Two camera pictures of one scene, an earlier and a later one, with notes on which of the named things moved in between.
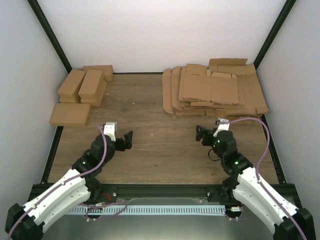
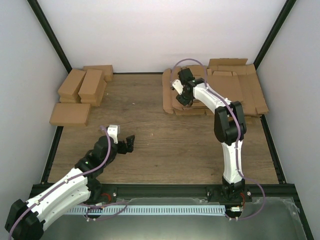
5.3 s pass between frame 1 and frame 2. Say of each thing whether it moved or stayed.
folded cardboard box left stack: stayed
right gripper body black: moved
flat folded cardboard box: stayed
